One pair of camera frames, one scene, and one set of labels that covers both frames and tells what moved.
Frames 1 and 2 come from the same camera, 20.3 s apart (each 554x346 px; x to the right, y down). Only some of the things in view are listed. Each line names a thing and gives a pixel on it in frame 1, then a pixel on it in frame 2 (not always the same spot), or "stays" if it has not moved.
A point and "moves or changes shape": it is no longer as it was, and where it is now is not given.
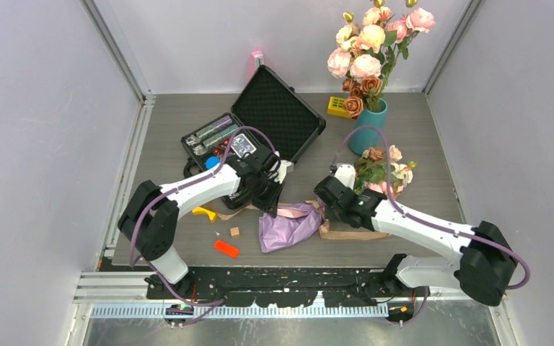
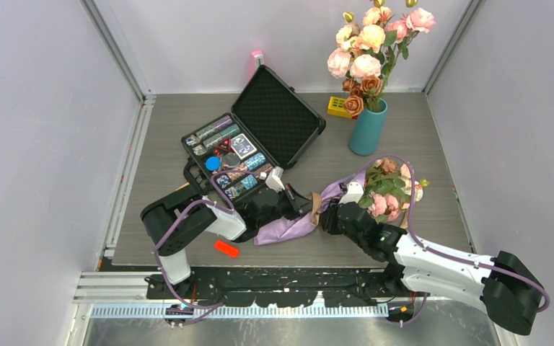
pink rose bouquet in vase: (362, 52) stays
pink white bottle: (258, 59) stays
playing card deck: (242, 145) stays
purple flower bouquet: (375, 171) moves or changes shape
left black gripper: (266, 204) to (300, 204)
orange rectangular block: (231, 251) stays
